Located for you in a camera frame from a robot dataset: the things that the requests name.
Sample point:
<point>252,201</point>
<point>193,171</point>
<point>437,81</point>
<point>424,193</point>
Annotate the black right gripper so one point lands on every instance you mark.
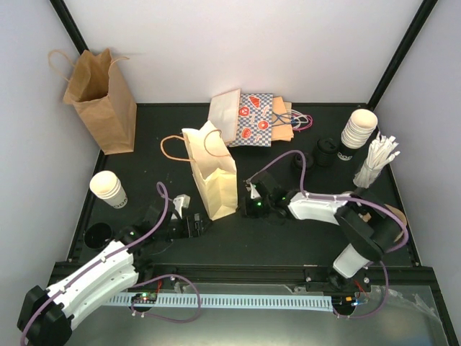
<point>249,210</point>

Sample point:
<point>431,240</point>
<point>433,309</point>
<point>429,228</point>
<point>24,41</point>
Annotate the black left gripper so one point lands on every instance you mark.
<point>189,232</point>

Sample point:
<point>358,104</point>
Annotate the cream paper bag with handles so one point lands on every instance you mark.
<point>213,169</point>

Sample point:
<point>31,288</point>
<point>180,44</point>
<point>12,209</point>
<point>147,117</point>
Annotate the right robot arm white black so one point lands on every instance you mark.
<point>371,228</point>

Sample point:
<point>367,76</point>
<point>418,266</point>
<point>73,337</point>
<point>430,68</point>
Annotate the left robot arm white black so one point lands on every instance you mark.
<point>49,315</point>

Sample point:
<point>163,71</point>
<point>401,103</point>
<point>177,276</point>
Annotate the tall black lid stack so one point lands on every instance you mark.
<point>325,152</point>

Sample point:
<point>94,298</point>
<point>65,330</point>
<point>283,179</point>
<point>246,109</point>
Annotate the blue checkered paper bag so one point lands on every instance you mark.
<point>254,127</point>

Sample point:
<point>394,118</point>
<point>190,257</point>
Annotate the brown flat paper bag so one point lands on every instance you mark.
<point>281,121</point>

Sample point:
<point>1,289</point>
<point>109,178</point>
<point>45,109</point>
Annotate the small circuit board with LEDs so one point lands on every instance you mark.
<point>148,298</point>

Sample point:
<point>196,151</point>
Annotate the white flat paper bag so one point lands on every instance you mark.
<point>223,114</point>

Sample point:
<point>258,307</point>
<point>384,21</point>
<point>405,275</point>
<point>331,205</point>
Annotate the left stack of paper cups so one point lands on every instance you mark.
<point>106,186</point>

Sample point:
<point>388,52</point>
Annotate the stack of white paper cups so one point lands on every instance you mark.
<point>356,133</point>

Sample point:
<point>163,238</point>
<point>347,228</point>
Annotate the glass of wrapped stirrers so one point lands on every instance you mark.
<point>381,152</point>

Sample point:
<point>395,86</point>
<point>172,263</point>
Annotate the standing brown paper bag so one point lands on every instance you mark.
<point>100,95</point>

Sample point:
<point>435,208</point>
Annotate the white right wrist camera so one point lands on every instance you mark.
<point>252,190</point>

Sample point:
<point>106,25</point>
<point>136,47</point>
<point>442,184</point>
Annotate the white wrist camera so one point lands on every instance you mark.
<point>252,190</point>
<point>180,202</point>

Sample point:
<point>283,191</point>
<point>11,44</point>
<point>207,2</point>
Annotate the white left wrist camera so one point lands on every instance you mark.
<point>180,202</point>

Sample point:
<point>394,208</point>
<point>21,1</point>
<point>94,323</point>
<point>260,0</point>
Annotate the light blue slotted cable duct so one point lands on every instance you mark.
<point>240,301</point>

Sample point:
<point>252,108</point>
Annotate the black right frame post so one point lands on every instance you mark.
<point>416,25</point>

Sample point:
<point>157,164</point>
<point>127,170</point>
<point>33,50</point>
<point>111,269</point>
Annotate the black frame post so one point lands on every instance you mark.
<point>69,24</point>
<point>416,25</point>

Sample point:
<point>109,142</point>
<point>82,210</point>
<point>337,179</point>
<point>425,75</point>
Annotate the black left frame post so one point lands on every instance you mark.
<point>69,24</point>

